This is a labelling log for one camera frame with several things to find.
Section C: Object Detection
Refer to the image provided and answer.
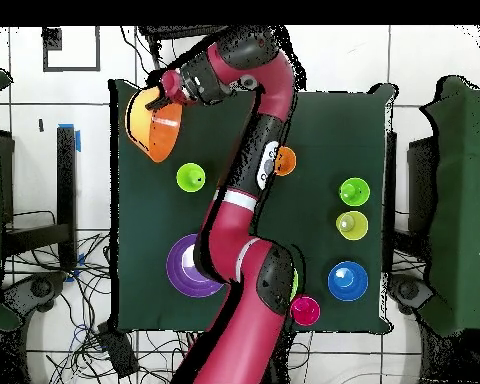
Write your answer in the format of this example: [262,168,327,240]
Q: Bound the large orange bowl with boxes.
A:
[124,85,184,164]

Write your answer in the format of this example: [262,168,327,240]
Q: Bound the lime green smooth cup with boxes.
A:
[175,162,207,194]

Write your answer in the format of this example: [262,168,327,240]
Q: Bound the blue tape strip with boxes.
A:
[58,122,82,153]

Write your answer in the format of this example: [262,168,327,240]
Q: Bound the orange stepped cup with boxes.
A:
[274,146,298,177]

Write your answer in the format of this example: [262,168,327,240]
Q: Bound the dark green tablecloth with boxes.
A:
[108,78,397,335]

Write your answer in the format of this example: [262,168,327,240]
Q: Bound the purple bowl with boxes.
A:
[166,233,225,299]

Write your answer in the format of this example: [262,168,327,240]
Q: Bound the green stepped cup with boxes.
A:
[338,176,372,208]

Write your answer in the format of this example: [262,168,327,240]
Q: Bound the black office chair base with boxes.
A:
[1,270,68,321]

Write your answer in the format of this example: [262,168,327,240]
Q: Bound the green bowl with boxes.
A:
[289,266,300,301]

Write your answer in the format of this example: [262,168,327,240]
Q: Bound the yellow cup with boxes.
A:
[335,210,370,242]

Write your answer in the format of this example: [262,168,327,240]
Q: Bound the black power adapter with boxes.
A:
[96,321,140,379]

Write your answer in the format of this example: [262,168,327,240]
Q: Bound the red cup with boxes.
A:
[290,294,322,327]

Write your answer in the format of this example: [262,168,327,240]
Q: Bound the blue bowl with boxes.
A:
[327,260,370,302]

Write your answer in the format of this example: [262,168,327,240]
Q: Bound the grey office chair base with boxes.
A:
[387,273,433,317]

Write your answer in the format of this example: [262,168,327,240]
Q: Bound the black camera stand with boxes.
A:
[137,25,229,83]

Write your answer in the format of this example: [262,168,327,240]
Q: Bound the grey square floor frame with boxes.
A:
[42,26,102,73]

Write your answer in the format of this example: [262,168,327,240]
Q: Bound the black table frame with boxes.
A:
[1,126,78,273]

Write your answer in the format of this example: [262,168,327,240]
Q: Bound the floor cable tangle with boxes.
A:
[7,209,203,384]

